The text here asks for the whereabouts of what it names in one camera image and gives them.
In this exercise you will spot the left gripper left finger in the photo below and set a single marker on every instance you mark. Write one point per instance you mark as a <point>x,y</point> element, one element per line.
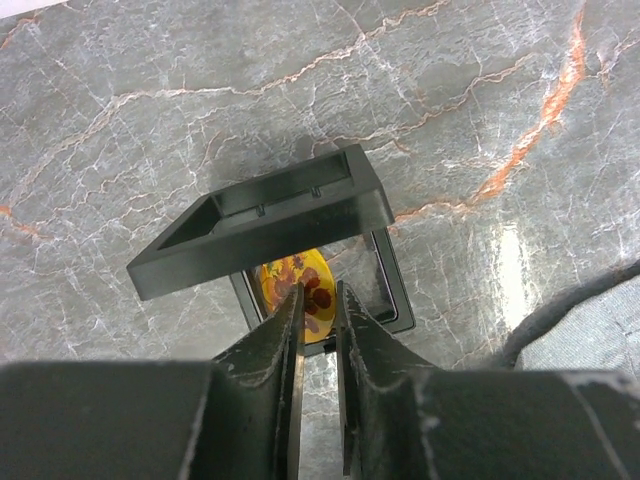
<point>236,416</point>

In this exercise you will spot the grey shirt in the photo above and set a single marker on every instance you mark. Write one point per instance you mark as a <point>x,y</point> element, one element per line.
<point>591,327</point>

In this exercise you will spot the yellow floral round brooch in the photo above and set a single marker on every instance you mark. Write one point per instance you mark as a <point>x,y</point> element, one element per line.
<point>310,269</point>

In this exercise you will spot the black box with brooch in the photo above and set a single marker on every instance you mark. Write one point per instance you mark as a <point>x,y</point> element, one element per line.
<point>335,203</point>

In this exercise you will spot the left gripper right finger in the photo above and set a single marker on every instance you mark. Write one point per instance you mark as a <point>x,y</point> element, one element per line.
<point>404,418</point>

